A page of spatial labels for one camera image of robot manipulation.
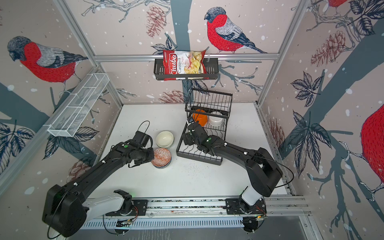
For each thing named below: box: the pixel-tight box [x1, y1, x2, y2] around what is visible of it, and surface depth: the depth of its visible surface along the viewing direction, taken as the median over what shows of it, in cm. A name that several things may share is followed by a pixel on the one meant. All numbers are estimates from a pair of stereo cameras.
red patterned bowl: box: [151, 147, 172, 169], surface depth 87 cm
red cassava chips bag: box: [163, 50, 210, 81], surface depth 89 cm
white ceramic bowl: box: [208, 111, 223, 127], surface depth 103 cm
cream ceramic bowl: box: [155, 130, 175, 149], surface depth 96 cm
